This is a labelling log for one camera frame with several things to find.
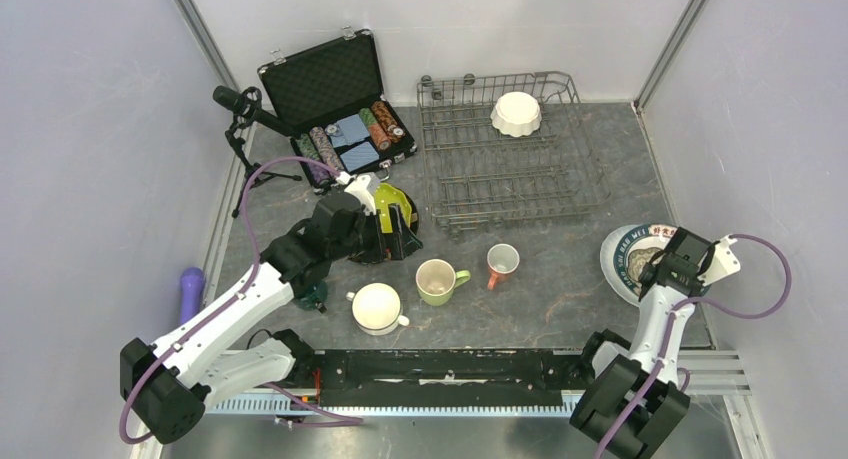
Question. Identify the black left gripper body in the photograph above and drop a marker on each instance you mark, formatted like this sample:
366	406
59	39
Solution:
374	243

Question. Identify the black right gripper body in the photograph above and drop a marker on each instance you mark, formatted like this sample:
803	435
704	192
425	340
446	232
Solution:
699	272

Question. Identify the green scalloped plate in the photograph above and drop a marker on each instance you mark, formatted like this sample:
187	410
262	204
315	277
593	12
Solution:
387	196

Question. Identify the teal rimmed patterned plate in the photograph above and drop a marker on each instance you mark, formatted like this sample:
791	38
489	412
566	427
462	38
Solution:
625	252

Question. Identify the white scalloped bowl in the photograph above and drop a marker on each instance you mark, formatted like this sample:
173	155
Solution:
516	114

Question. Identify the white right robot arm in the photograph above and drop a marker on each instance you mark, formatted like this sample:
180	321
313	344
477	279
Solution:
634	399

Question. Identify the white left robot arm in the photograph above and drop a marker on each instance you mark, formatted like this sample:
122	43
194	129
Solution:
170	383

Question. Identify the dark striped plate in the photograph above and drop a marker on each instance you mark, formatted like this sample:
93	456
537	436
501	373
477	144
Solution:
357	213

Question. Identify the light green mug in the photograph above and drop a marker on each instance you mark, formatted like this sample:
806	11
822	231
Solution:
436	281

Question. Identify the dark green mug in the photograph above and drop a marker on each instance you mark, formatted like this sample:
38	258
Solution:
314	299

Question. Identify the orange mug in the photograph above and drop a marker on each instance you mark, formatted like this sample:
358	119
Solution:
502	260

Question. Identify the black poker chip case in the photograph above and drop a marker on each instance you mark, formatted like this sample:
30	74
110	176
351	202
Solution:
332	102

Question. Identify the purple cylinder object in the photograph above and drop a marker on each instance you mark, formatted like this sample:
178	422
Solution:
192	284

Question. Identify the black microphone on tripod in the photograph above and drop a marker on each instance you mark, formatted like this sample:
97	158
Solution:
246	108

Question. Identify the white two-handled soup cup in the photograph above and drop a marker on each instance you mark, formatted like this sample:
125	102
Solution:
377	309

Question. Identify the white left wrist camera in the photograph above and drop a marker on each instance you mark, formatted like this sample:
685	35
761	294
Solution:
363	187

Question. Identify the grey wire dish rack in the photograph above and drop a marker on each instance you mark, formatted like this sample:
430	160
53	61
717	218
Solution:
478	177

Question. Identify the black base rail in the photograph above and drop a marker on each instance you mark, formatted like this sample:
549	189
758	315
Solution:
442	378

